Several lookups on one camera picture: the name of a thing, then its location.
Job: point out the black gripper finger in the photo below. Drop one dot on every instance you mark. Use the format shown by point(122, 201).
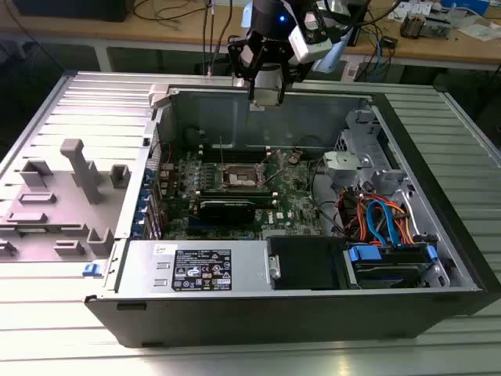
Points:
point(283, 78)
point(244, 43)

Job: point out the silver CPU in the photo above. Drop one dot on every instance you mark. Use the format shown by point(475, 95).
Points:
point(269, 97)

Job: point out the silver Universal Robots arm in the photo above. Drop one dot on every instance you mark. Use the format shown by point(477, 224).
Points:
point(332, 55)

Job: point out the black RAM slot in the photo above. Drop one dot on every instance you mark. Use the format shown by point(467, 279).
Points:
point(207, 149)
point(207, 156)

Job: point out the CPU socket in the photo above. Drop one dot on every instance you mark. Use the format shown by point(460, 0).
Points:
point(238, 178)

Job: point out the round coin battery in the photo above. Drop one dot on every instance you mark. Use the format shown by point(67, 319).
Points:
point(294, 158)

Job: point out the small black adapter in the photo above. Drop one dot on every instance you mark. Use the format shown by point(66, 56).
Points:
point(389, 42)

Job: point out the green motherboard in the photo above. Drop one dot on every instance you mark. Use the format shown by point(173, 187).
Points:
point(289, 196)

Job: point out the small metal heatsink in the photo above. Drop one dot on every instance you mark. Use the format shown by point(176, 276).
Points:
point(411, 25)

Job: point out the black graphics card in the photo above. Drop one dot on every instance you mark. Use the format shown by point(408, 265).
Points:
point(227, 213)

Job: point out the wooden workbench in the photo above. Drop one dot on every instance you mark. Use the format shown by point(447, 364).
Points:
point(430, 49)

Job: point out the green circuit board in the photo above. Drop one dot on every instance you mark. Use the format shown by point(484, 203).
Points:
point(436, 27)

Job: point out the blue card retainer clip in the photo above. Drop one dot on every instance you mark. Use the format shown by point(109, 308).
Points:
point(143, 201)
point(138, 228)
point(148, 176)

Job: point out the black monitor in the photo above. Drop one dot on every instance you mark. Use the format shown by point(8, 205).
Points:
point(70, 9)

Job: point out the white paper sheets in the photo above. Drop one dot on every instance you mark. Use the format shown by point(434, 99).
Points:
point(481, 31)

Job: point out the hard disk in blue carrier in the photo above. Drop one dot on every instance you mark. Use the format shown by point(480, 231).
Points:
point(375, 274)

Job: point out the silver power supply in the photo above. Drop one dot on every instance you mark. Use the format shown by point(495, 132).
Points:
point(137, 270)

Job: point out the black and silver PC case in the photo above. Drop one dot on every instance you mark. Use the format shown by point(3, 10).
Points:
point(235, 321)

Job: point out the grey parts rack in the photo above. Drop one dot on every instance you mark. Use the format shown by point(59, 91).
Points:
point(62, 219)

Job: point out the blue case latch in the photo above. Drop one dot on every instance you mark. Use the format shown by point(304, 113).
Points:
point(91, 269)

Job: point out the green RAM stick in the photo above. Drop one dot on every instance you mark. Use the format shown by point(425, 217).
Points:
point(35, 229)

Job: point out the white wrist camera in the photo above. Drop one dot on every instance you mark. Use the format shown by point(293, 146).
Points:
point(309, 49)

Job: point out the grey metal bracket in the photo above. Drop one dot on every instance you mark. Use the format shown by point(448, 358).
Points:
point(340, 164)

